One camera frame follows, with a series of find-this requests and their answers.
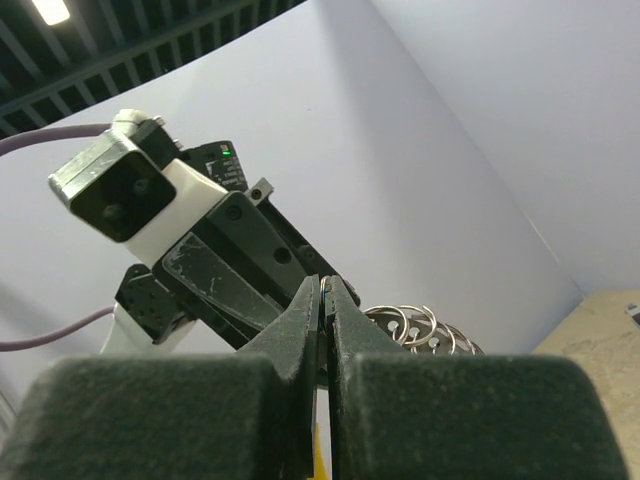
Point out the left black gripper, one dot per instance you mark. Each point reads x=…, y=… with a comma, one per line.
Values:
x=238, y=267

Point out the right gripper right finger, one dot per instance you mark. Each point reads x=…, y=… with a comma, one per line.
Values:
x=398, y=415

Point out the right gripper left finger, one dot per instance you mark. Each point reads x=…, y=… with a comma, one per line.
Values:
x=244, y=415

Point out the keyring yellow clip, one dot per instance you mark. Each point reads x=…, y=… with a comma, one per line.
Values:
x=390, y=328

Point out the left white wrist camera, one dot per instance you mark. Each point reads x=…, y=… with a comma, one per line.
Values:
x=130, y=185

